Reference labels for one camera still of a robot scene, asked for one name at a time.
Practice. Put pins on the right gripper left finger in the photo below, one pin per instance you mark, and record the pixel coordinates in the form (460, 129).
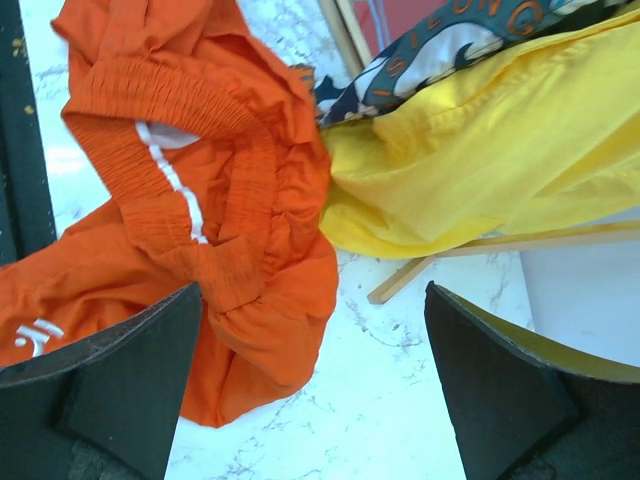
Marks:
(105, 406)

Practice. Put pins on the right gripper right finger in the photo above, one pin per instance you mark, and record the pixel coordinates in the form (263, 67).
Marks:
(526, 407)

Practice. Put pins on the orange shorts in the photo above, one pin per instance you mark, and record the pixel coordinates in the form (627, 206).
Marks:
(217, 175)

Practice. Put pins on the blue wire hanger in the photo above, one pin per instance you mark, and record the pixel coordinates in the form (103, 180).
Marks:
(378, 24)

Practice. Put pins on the yellow shorts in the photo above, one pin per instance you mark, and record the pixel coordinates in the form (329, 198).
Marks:
(475, 175)

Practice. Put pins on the colourful patterned shorts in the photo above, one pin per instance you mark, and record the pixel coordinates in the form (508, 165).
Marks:
(454, 37)

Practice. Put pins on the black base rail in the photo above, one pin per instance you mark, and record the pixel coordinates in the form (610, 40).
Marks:
(27, 222)

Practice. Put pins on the wooden clothes rack frame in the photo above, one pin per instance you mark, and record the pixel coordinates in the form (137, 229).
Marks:
(475, 250)

